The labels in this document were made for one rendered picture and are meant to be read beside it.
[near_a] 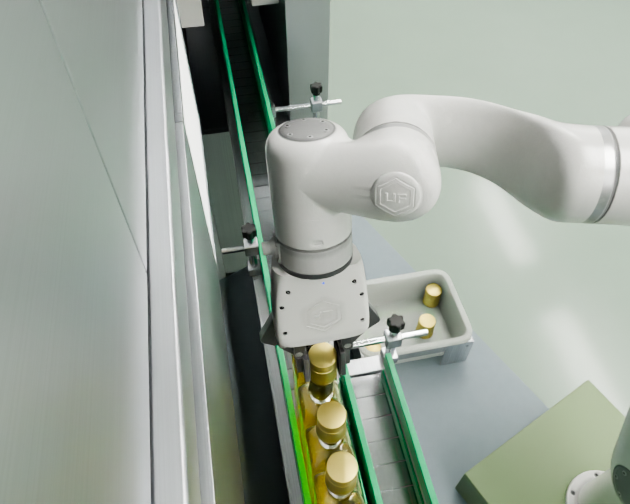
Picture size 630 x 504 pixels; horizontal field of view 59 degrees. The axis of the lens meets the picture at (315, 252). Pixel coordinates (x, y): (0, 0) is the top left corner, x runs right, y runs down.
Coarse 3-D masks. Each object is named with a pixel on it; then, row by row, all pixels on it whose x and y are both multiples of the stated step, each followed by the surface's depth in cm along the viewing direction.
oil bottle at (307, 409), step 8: (304, 384) 74; (336, 384) 74; (304, 392) 73; (336, 392) 73; (304, 400) 72; (312, 400) 72; (336, 400) 72; (304, 408) 72; (312, 408) 71; (304, 416) 72; (312, 416) 72; (304, 424) 73; (304, 432) 75; (304, 440) 78; (304, 448) 80; (304, 456) 84
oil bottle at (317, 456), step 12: (312, 432) 70; (348, 432) 70; (312, 444) 69; (348, 444) 69; (312, 456) 68; (324, 456) 68; (312, 468) 69; (324, 468) 69; (312, 480) 73; (312, 492) 77
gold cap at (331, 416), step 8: (320, 408) 64; (328, 408) 64; (336, 408) 64; (344, 408) 64; (320, 416) 63; (328, 416) 63; (336, 416) 63; (344, 416) 63; (320, 424) 63; (328, 424) 63; (336, 424) 63; (344, 424) 63; (320, 432) 65; (328, 432) 63; (336, 432) 63; (344, 432) 66; (328, 440) 65; (336, 440) 65
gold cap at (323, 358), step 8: (320, 344) 65; (328, 344) 65; (312, 352) 65; (320, 352) 65; (328, 352) 65; (336, 352) 65; (312, 360) 64; (320, 360) 64; (328, 360) 64; (336, 360) 64; (312, 368) 65; (320, 368) 64; (328, 368) 64; (336, 368) 66; (312, 376) 66; (320, 376) 65; (328, 376) 65; (320, 384) 67
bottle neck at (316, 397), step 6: (312, 384) 68; (330, 384) 68; (312, 390) 69; (318, 390) 68; (324, 390) 68; (330, 390) 69; (312, 396) 71; (318, 396) 70; (324, 396) 70; (330, 396) 71; (318, 402) 71; (324, 402) 71
